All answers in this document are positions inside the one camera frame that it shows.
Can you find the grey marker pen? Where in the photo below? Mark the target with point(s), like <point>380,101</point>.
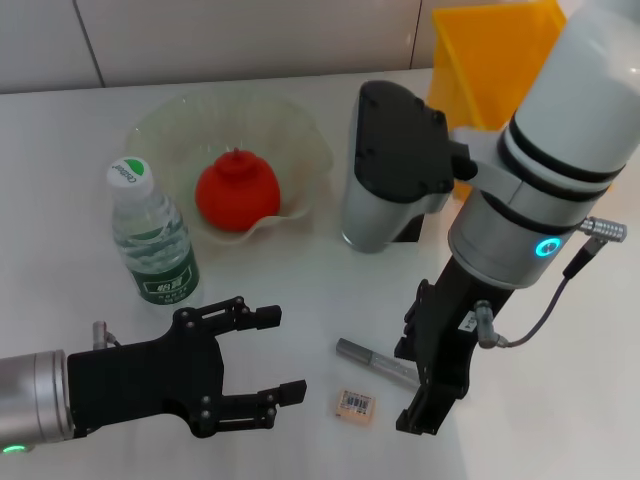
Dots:
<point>365,356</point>

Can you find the red-orange plastic orange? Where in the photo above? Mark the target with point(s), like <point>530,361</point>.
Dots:
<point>235,192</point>

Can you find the right wrist camera housing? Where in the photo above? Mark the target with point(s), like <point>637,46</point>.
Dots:
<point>395,150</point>

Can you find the yellow plastic bin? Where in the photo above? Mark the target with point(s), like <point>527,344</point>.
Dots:
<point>475,60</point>

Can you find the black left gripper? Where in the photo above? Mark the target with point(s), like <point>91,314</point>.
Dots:
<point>145,380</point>

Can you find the green glass fruit plate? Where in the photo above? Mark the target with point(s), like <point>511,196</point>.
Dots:
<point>290,150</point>

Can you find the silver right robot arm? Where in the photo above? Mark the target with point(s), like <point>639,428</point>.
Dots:
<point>560,125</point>

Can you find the beige eraser with barcode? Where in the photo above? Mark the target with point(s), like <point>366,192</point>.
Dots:
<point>354,402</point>

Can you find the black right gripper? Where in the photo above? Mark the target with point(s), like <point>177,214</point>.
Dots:
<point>450,325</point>

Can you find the clear green-label water bottle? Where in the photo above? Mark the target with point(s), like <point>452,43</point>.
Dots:
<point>150,235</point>

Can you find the black mesh pen holder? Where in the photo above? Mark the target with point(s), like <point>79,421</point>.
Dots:
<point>410,230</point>

